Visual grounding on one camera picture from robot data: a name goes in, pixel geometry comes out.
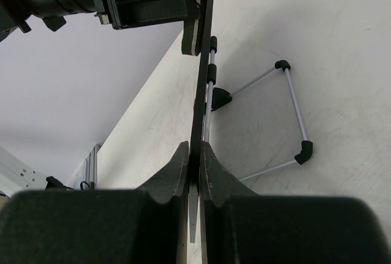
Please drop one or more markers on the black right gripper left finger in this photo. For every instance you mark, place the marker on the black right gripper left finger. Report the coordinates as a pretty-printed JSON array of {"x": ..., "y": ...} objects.
[{"x": 143, "y": 225}]

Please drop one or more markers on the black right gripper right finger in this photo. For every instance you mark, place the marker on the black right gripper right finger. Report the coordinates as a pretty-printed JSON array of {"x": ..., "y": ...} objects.
[{"x": 240, "y": 226}]

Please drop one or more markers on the green bone-shaped whiteboard eraser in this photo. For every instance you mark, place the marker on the green bone-shaped whiteboard eraser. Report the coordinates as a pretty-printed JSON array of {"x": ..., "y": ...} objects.
[{"x": 193, "y": 28}]

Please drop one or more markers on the black-framed whiteboard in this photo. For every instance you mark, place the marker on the black-framed whiteboard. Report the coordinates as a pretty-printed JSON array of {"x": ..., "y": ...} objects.
[{"x": 197, "y": 125}]

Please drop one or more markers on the black whiteboard stand with rods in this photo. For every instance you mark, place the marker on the black whiteboard stand with rods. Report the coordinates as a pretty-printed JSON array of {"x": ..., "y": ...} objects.
[{"x": 258, "y": 128}]

